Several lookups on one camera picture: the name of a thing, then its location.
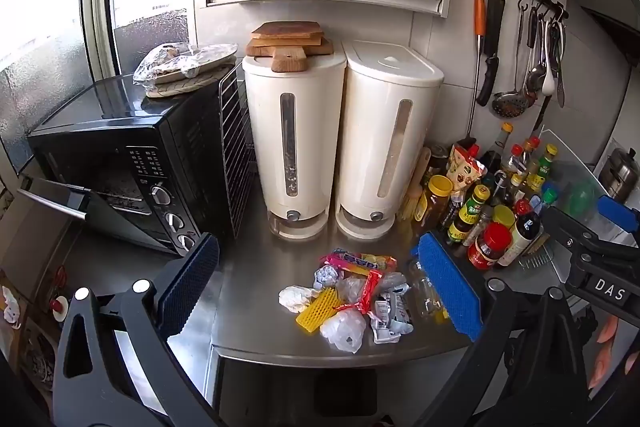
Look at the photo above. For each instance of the white tissue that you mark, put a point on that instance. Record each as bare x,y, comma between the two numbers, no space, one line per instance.
297,298

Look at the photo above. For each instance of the black cleaver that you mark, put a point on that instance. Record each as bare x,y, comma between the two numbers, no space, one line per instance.
494,22

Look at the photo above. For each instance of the clear plastic bottle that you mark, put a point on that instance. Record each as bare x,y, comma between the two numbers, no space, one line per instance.
425,294

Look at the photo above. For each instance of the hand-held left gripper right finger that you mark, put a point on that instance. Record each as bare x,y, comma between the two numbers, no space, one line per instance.
450,287

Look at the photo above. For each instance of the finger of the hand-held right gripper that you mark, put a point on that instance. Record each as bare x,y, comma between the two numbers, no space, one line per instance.
615,209
565,227

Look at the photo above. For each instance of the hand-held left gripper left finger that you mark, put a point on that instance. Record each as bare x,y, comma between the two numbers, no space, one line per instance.
190,287

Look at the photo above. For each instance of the yellow-lid jar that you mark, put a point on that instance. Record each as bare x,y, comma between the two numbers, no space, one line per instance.
504,216

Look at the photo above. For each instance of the metal ladle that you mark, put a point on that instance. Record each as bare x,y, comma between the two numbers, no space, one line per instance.
535,77

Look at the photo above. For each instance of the dark range hood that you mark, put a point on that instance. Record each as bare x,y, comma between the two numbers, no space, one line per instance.
615,34

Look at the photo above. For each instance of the metal skimmer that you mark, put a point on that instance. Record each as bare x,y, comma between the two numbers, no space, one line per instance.
505,103

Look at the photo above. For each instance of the yellow foam fruit net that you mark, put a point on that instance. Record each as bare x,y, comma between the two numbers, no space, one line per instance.
317,313

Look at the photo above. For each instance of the black toaster oven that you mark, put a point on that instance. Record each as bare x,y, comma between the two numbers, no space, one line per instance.
100,117

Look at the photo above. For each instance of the glass spice shaker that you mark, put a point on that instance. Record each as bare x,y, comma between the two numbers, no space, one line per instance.
481,227

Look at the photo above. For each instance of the steel kettle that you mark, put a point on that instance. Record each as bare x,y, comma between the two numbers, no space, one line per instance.
620,174

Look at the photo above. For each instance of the red plastic wrapper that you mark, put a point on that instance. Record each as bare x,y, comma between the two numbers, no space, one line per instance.
367,287

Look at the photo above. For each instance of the dark soy sauce bottle red cap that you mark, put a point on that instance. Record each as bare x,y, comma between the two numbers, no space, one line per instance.
522,232

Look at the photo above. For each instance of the white spoon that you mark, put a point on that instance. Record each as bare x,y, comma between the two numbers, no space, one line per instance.
548,79

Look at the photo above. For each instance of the red-lid chili sauce jar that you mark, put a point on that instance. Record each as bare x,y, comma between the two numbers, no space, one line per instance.
490,249

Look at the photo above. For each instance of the honey jar yellow lid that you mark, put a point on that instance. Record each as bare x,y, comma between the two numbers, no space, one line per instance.
434,202

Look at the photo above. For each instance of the plastic-wrapped plate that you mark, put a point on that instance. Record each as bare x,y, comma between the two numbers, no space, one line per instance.
185,59

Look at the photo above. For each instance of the green-label sauce bottle yellow cap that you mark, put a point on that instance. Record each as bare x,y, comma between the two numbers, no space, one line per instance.
470,214

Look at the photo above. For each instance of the foil ball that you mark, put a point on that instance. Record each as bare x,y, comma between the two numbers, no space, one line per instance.
326,278

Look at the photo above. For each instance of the window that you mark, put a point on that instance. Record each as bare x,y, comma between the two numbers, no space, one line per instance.
45,7

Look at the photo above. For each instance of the round woven mat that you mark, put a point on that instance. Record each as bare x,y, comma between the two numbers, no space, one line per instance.
172,88

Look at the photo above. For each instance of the white rice dispenser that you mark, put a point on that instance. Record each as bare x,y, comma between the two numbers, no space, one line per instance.
365,107
265,132

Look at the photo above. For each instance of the pink yellow snack wrapper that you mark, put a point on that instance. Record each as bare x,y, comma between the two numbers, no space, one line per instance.
357,262

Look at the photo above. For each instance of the clear plastic splash guard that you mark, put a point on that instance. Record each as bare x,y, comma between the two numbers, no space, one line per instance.
575,177

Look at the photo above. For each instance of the person's right hand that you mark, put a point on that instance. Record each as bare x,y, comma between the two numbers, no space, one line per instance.
607,347

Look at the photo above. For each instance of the red yellow seasoning bag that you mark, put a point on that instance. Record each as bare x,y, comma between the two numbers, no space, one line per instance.
462,167

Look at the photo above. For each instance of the clear plastic bag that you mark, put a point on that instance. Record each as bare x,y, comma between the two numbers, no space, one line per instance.
345,331

